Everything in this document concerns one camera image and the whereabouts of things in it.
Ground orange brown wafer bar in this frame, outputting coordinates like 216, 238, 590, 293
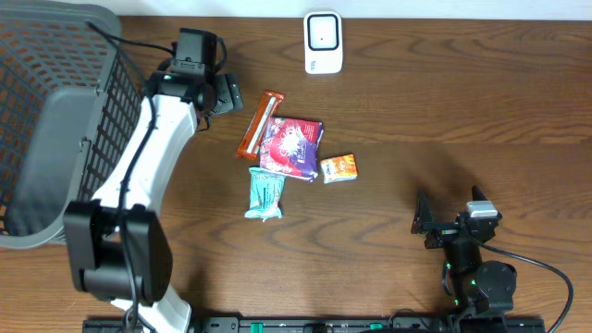
237, 90, 285, 160

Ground red purple snack bag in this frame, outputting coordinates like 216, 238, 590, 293
259, 117, 324, 182

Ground small orange snack packet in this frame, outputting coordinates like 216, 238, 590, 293
320, 154, 358, 184

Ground teal snack packet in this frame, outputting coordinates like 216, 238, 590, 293
244, 166, 286, 222

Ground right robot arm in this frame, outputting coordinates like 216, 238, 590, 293
411, 186, 517, 332

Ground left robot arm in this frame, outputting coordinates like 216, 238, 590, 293
63, 72, 243, 332

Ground white barcode scanner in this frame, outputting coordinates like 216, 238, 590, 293
303, 11, 344, 75

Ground grey plastic mesh basket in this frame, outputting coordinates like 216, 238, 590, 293
1, 1, 141, 249

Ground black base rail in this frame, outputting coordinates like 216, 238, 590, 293
81, 315, 547, 333

